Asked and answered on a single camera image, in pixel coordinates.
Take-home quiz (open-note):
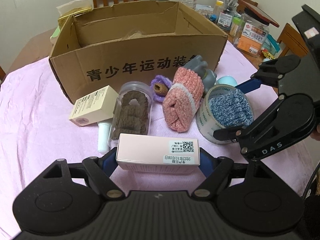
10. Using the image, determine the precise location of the blue sock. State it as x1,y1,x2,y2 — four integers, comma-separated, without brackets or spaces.
209,89,254,127

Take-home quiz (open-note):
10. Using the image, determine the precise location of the light blue round gadget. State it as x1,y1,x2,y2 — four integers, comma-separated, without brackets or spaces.
216,75,238,87

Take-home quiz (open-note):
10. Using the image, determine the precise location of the pink rectangular box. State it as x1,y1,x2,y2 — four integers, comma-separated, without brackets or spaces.
116,134,200,174

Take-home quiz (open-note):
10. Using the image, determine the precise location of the grey dog squeeze toy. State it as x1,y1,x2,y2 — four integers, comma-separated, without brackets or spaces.
184,55,217,95

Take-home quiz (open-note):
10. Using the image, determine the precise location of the pink sock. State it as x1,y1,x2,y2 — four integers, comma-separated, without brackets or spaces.
162,67,204,133

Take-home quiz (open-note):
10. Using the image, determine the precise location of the cream product box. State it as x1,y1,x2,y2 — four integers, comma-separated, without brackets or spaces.
69,86,118,127

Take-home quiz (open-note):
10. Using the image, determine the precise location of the jar of brown scrunchies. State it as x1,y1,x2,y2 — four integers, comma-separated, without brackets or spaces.
108,81,153,147

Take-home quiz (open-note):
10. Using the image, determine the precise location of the purple crochet flower keychain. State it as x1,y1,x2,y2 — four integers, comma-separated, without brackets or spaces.
150,75,172,103

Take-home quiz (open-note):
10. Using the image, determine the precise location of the white tube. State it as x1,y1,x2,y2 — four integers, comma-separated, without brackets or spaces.
97,121,111,154

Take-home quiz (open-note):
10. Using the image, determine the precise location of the teal packet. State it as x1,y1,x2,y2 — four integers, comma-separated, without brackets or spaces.
262,34,280,56

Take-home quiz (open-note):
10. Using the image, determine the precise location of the large jar orange label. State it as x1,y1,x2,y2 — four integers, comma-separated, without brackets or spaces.
233,7,270,57

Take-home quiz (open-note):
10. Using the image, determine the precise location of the green cap toothpick jar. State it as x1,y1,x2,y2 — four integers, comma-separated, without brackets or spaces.
229,17,244,37

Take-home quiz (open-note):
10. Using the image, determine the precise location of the wooden chair right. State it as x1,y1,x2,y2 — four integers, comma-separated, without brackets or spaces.
277,23,309,57

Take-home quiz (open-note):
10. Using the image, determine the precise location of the pink table cloth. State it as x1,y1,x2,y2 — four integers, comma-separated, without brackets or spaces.
0,41,313,240

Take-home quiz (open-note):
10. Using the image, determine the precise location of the ink bottle with label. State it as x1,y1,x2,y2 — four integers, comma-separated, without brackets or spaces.
217,0,239,30

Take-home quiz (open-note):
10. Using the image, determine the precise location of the red notebook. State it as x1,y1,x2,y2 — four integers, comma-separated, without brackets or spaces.
244,2,279,28

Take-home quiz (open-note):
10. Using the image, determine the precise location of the wooden chair far middle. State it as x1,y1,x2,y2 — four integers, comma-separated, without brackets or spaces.
236,0,258,14

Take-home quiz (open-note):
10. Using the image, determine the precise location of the yellow cap bottle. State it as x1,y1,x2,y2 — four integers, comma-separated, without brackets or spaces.
212,0,224,21

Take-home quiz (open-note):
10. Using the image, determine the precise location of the large cardboard box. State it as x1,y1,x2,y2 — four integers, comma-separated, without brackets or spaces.
49,1,228,103

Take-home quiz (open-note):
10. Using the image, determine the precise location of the green white book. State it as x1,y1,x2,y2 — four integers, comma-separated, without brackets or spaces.
50,27,60,45

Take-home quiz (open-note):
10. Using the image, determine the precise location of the gold tissue box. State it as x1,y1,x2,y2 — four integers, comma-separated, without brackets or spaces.
56,0,93,29

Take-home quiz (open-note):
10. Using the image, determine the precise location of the gold chain ornament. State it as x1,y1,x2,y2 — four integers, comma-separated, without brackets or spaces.
260,49,275,60

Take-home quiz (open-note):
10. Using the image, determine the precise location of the black cable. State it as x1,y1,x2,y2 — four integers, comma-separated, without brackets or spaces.
301,162,320,201

